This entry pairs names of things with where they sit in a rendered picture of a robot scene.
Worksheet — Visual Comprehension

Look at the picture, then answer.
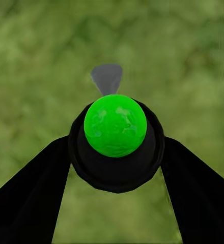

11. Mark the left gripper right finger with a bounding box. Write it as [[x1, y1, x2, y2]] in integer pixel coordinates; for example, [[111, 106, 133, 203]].
[[160, 137, 224, 244]]

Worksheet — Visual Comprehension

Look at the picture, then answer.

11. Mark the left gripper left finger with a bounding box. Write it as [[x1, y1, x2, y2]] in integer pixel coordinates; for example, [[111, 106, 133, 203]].
[[0, 135, 71, 244]]

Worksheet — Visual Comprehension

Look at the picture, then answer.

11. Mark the pesticide atomizer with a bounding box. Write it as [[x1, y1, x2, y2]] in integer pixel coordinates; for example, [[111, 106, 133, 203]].
[[68, 63, 165, 194]]

